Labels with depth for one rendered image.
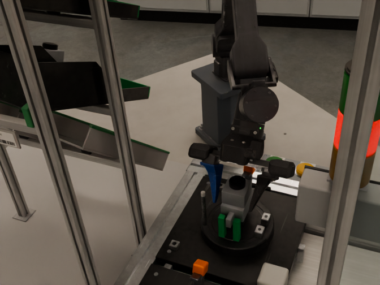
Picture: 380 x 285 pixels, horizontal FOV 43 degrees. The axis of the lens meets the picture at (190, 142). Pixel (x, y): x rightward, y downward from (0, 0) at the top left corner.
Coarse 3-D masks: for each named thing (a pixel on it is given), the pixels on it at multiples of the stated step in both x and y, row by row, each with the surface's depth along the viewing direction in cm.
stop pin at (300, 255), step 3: (300, 246) 90; (303, 246) 90; (297, 249) 90; (300, 249) 89; (303, 249) 89; (297, 252) 90; (300, 252) 90; (303, 252) 89; (297, 255) 91; (300, 255) 90; (303, 255) 90; (297, 258) 91; (300, 258) 91; (303, 258) 91; (297, 261) 92; (300, 261) 91
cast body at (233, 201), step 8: (232, 176) 87; (240, 176) 87; (232, 184) 85; (240, 184) 85; (248, 184) 86; (224, 192) 86; (232, 192) 85; (240, 192) 85; (248, 192) 86; (224, 200) 87; (232, 200) 86; (240, 200) 85; (248, 200) 88; (224, 208) 87; (232, 208) 86; (240, 208) 86; (248, 208) 89; (232, 216) 86; (240, 216) 87
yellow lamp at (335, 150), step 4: (332, 148) 59; (332, 152) 59; (336, 152) 58; (332, 156) 59; (336, 156) 58; (332, 160) 59; (332, 164) 59; (332, 168) 60; (332, 172) 60; (332, 176) 60; (332, 180) 60
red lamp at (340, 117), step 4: (340, 116) 55; (340, 120) 55; (336, 124) 57; (340, 124) 55; (336, 128) 57; (340, 128) 56; (336, 132) 57; (340, 132) 56; (336, 136) 57; (336, 140) 57; (336, 144) 57; (336, 148) 58
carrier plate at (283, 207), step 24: (264, 192) 101; (192, 216) 97; (288, 216) 95; (168, 240) 92; (192, 240) 92; (288, 240) 90; (192, 264) 88; (216, 264) 87; (240, 264) 87; (288, 264) 86
